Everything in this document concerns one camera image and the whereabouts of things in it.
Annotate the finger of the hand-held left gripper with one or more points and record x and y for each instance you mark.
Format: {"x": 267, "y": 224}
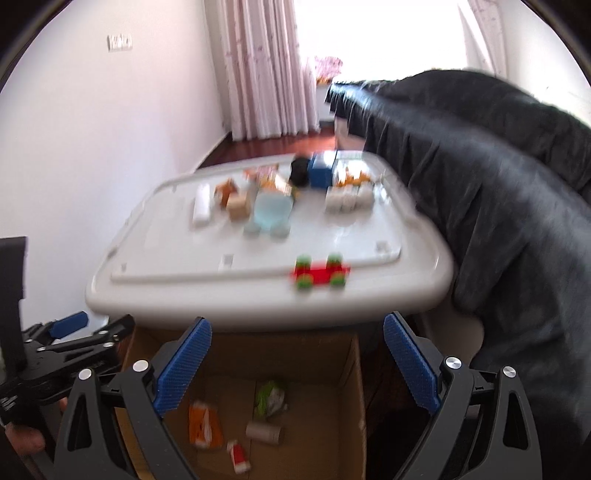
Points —
{"x": 108, "y": 333}
{"x": 69, "y": 324}

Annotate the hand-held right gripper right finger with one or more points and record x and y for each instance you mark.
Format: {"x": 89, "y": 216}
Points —
{"x": 411, "y": 364}

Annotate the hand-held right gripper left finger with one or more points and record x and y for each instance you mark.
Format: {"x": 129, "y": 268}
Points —
{"x": 181, "y": 367}

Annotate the brown cardboard box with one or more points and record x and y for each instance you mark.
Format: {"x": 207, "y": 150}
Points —
{"x": 314, "y": 392}

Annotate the red toy car green wheels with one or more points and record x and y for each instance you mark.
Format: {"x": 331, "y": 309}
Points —
{"x": 321, "y": 273}

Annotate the white rectangular block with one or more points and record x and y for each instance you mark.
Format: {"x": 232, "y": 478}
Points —
{"x": 202, "y": 205}

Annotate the small wooden block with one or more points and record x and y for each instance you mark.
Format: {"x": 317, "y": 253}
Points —
{"x": 239, "y": 207}

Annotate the light blue cup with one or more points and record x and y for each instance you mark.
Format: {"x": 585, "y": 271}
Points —
{"x": 270, "y": 210}

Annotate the orange white snack packet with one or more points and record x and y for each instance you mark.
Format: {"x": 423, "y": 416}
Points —
{"x": 353, "y": 177}

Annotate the blue box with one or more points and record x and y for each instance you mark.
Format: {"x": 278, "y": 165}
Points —
{"x": 322, "y": 170}

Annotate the black cloth item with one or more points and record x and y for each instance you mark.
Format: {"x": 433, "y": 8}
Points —
{"x": 301, "y": 171}

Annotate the person's left hand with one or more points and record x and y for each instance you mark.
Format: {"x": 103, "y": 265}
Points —
{"x": 25, "y": 441}

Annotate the orange flat packet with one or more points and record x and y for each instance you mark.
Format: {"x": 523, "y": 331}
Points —
{"x": 203, "y": 422}

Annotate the green snack packet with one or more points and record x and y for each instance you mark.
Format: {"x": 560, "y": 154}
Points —
{"x": 270, "y": 397}

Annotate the white paper roll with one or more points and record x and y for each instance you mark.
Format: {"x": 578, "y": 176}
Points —
{"x": 263, "y": 431}

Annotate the red white tube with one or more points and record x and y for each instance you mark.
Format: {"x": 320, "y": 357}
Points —
{"x": 238, "y": 457}

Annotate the white plastic storage box lid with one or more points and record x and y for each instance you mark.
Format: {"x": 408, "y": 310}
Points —
{"x": 258, "y": 286}

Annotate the pink patterned curtain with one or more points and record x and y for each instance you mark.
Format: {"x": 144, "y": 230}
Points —
{"x": 475, "y": 32}
{"x": 263, "y": 69}

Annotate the white wall switch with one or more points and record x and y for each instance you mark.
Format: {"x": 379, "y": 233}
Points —
{"x": 120, "y": 41}

